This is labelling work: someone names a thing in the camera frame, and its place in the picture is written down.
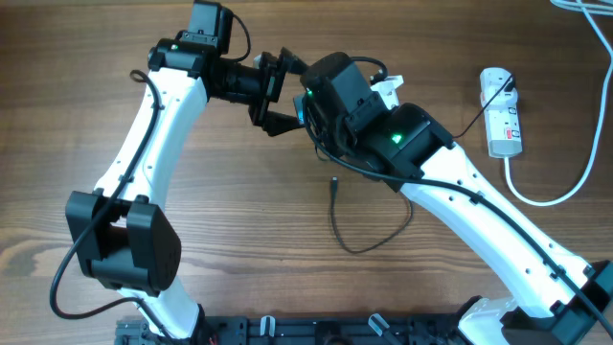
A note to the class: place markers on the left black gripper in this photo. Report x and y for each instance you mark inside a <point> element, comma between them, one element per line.
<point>273,80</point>

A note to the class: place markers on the turquoise screen smartphone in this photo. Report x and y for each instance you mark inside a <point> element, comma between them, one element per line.
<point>299,103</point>

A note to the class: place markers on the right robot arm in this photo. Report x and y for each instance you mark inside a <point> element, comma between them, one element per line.
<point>555,296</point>

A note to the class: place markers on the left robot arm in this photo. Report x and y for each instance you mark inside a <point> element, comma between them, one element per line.
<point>121,236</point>

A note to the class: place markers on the white power strip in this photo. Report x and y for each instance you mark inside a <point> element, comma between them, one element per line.
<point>499,99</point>

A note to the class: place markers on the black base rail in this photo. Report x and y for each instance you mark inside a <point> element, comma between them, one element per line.
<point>429,329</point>

